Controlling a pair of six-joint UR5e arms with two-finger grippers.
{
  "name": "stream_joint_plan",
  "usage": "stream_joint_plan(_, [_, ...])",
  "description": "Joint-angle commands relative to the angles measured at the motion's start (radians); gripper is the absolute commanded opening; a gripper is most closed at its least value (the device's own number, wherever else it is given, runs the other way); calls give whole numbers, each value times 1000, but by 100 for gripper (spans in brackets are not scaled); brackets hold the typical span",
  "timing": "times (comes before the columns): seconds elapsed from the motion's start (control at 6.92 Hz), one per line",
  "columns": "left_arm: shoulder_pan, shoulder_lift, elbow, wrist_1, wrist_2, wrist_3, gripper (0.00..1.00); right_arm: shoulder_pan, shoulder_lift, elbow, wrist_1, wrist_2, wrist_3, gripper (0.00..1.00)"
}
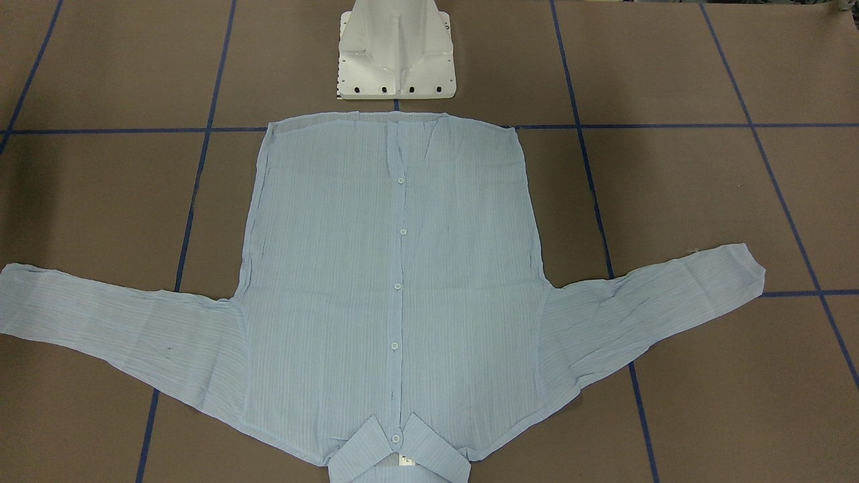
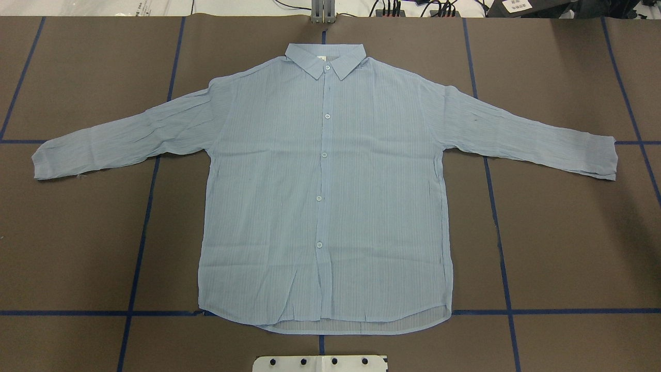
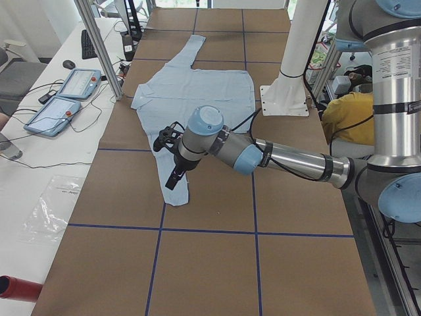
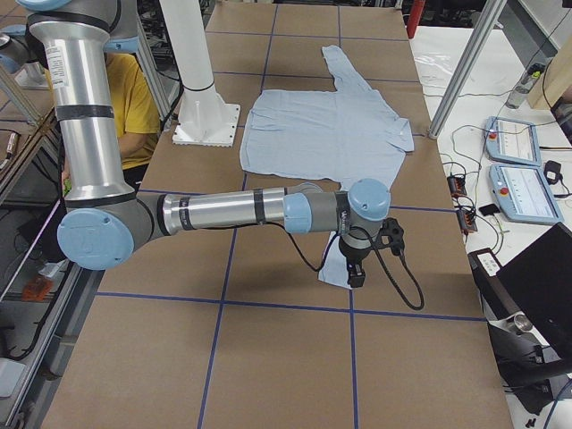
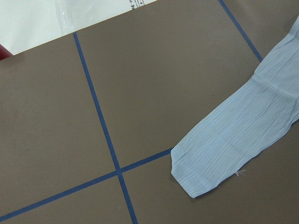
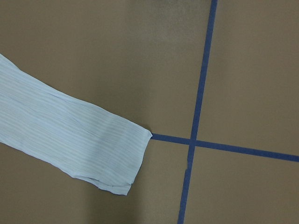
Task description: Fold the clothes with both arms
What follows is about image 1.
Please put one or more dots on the light blue button shirt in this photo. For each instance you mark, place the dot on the light blue button shirt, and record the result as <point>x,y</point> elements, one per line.
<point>392,320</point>

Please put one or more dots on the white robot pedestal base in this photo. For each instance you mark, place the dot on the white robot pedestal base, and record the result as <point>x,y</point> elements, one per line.
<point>396,50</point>

